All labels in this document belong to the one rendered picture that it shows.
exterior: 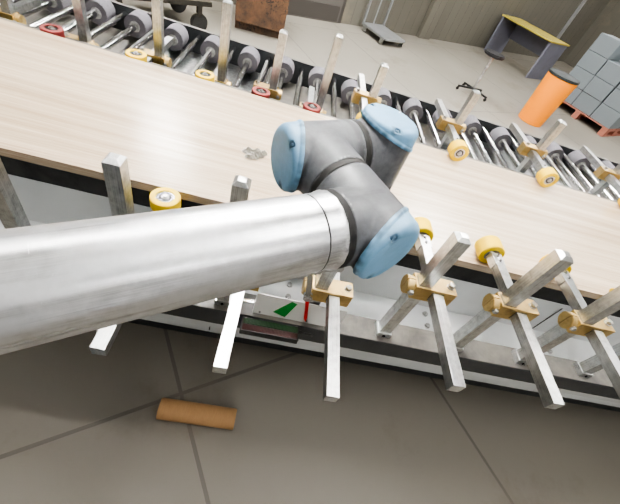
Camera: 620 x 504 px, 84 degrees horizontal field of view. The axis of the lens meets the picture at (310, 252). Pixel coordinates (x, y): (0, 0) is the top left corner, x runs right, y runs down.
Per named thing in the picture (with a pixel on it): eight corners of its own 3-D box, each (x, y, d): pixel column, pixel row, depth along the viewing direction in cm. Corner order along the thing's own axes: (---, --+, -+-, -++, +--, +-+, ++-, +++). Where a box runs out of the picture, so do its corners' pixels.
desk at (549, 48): (499, 52, 793) (520, 18, 743) (543, 80, 726) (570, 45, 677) (481, 49, 762) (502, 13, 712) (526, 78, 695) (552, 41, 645)
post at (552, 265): (456, 352, 113) (577, 261, 78) (447, 350, 112) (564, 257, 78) (454, 342, 115) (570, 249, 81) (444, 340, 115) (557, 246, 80)
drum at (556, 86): (510, 112, 521) (544, 66, 472) (525, 112, 542) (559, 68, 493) (533, 129, 499) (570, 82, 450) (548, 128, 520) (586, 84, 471)
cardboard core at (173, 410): (233, 427, 136) (155, 415, 132) (231, 432, 142) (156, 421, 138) (237, 406, 142) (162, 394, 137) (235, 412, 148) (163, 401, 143)
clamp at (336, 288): (346, 307, 96) (353, 297, 93) (300, 298, 94) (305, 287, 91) (346, 291, 100) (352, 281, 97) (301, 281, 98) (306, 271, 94)
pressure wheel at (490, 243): (507, 245, 107) (479, 249, 109) (504, 261, 112) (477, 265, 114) (500, 231, 111) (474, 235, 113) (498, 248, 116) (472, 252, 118)
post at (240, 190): (227, 311, 103) (249, 186, 68) (215, 309, 102) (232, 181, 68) (229, 301, 105) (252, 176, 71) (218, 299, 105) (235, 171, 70)
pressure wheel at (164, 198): (186, 228, 103) (186, 199, 94) (160, 238, 98) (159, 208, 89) (171, 211, 105) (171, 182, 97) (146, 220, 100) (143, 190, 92)
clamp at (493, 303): (527, 325, 97) (541, 316, 93) (485, 316, 95) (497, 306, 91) (519, 307, 101) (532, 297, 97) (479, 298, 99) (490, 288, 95)
